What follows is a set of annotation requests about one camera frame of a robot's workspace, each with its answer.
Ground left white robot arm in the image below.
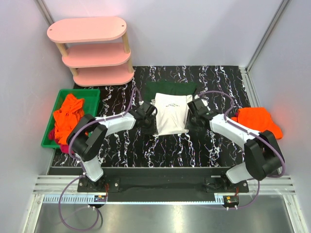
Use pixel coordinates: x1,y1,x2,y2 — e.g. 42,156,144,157
67,101,157,182

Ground green plastic bin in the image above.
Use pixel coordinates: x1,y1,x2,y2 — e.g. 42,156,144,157
41,89,100,149

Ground pink three-tier wooden shelf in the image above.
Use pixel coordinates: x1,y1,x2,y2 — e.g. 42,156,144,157
47,17,134,87

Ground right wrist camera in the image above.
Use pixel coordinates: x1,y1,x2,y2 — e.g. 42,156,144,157
200,99,208,107

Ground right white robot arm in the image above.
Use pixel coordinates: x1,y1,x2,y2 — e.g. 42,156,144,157
186,98,285,184

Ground white and green t-shirt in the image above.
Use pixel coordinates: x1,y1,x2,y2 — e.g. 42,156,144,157
144,81,197,136

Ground orange t-shirt in bin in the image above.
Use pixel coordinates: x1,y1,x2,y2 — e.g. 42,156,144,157
53,93,85,145

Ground magenta t-shirt in bin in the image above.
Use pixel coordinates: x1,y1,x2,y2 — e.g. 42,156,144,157
48,128,70,154

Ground aluminium corner frame post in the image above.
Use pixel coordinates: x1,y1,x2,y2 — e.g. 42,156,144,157
244,0,291,72

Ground orange folded t-shirt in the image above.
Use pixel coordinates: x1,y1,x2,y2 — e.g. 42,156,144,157
231,107,283,140

